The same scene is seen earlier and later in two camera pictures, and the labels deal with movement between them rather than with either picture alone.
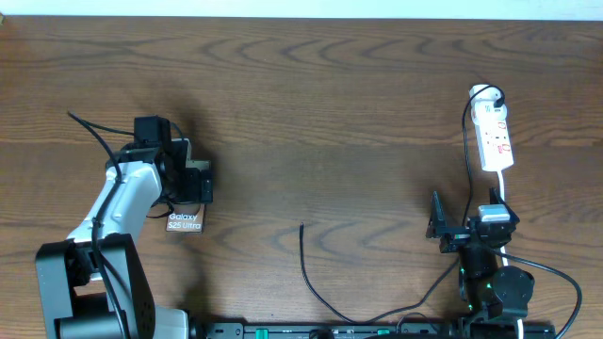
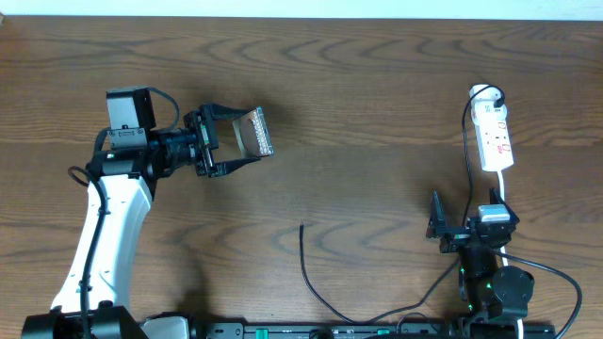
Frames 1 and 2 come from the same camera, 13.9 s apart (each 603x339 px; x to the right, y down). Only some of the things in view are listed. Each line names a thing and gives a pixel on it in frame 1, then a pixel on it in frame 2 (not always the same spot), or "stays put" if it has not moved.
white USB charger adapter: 482,104 stays put
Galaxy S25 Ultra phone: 189,217 → 252,135
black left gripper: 192,190 → 208,138
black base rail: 379,330 stays put
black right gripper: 456,237 stays put
